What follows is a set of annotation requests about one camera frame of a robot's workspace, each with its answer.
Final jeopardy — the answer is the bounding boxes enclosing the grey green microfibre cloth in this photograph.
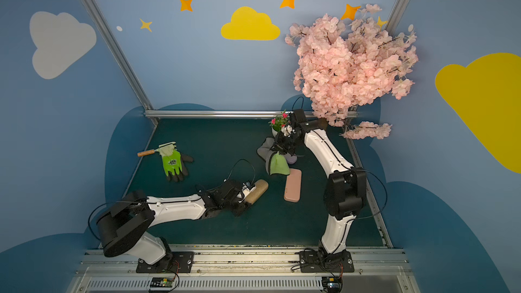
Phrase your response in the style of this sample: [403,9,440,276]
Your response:
[256,137,290,176]

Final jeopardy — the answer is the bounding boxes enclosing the beige cork eyeglass case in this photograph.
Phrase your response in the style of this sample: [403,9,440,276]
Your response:
[244,179,269,205]

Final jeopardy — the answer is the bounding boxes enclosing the pink eyeglass case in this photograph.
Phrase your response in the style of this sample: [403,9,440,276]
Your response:
[284,168,302,203]

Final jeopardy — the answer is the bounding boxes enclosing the purple eyeglass case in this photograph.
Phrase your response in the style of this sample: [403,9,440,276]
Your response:
[284,153,298,165]

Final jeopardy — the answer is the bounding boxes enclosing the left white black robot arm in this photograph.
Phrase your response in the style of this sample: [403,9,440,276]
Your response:
[96,180,269,273]

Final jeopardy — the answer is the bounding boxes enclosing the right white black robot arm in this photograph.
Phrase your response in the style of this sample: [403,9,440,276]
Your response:
[272,109,368,261]

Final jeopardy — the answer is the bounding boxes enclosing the small potted pink flowers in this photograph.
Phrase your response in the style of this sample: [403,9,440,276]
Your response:
[269,110,290,136]

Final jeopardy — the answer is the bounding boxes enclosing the green black work glove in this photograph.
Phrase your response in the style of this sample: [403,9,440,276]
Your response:
[161,149,194,183]

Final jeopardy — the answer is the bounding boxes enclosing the pink cherry blossom tree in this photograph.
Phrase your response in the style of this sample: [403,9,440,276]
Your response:
[285,4,419,140]

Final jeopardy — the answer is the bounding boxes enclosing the right green circuit board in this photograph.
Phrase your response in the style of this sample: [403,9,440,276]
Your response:
[322,277,343,293]

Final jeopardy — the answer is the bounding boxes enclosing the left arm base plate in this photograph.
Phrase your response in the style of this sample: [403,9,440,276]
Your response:
[136,252,195,274]

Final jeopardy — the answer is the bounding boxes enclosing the wooden handled garden trowel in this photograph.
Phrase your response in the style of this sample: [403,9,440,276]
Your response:
[137,142,176,157]

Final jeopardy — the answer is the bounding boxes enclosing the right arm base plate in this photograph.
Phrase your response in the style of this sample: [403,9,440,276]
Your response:
[298,248,355,274]

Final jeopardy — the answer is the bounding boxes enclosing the aluminium front rail frame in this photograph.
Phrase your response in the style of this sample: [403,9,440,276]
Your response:
[67,245,420,292]

